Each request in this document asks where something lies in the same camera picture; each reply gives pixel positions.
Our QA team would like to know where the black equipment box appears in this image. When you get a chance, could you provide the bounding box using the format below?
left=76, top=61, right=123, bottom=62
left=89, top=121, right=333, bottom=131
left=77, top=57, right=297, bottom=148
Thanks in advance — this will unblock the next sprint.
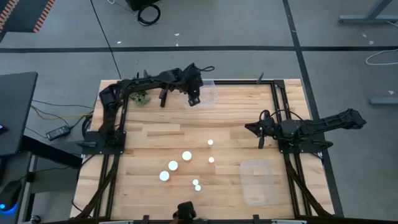
left=126, top=0, right=161, bottom=11

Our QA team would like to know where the black power adapter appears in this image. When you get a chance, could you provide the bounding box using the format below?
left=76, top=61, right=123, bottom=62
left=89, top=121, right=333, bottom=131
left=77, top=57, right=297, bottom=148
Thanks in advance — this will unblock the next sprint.
left=45, top=124, right=72, bottom=141

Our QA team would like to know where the thin black floor cable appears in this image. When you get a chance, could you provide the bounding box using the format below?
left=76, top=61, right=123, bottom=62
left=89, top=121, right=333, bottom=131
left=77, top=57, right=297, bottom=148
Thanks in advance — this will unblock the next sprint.
left=90, top=0, right=122, bottom=80

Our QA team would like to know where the white floor cable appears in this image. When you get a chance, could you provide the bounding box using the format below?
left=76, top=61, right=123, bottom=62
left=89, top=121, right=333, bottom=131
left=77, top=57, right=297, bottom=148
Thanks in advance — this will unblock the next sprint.
left=365, top=48, right=398, bottom=67

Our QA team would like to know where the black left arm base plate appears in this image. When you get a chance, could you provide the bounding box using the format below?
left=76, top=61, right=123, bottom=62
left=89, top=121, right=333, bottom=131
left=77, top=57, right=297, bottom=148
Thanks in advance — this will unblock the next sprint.
left=81, top=130, right=127, bottom=156

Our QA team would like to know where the black computer mouse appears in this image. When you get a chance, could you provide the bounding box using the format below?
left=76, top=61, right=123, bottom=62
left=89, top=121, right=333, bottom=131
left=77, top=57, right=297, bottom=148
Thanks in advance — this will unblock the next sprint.
left=0, top=179, right=22, bottom=215

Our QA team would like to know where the grey table leg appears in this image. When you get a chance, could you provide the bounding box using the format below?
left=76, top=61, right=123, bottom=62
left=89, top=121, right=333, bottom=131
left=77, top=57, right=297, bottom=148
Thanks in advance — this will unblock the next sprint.
left=369, top=96, right=398, bottom=106
left=338, top=0, right=398, bottom=25

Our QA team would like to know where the black aluminium table frame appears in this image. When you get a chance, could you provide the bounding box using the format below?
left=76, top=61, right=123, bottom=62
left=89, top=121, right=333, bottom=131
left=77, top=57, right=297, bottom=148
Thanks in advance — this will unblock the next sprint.
left=73, top=79, right=335, bottom=224

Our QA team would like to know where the small green succulent plant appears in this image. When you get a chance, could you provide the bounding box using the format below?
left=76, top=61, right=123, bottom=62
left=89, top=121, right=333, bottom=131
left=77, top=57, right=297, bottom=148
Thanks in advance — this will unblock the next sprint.
left=129, top=91, right=152, bottom=107

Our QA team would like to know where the clear plastic bin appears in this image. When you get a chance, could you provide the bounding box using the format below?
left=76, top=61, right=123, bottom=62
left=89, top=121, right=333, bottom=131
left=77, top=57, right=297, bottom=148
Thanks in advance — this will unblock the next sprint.
left=239, top=160, right=278, bottom=207
left=185, top=80, right=218, bottom=111

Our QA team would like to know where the coiled black cable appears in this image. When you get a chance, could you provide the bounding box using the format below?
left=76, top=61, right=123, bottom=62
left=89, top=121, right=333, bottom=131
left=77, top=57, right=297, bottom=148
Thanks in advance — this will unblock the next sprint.
left=137, top=3, right=162, bottom=27

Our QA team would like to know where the black orange striped mat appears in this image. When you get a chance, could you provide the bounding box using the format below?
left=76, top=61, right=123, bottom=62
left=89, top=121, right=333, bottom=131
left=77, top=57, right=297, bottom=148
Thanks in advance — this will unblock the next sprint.
left=0, top=0, right=57, bottom=34

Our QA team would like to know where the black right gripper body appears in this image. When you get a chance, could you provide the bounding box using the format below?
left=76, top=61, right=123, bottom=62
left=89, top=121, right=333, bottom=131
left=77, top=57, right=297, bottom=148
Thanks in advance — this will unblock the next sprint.
left=258, top=117, right=279, bottom=149

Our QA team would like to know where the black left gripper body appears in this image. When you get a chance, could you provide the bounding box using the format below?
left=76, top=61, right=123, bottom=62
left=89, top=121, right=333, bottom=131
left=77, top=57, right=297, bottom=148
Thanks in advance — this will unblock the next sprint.
left=178, top=63, right=205, bottom=108

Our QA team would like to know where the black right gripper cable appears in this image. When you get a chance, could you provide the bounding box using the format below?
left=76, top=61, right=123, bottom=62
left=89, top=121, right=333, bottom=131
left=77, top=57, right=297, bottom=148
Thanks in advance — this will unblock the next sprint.
left=259, top=109, right=308, bottom=125

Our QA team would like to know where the dark grey desk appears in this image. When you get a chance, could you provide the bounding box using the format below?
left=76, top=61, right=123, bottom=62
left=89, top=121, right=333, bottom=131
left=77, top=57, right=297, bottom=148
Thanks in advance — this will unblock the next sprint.
left=0, top=72, right=39, bottom=156

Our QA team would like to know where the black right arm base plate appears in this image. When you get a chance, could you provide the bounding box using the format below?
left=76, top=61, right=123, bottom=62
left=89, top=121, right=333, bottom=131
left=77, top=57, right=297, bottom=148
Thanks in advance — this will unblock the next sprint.
left=278, top=136, right=333, bottom=154

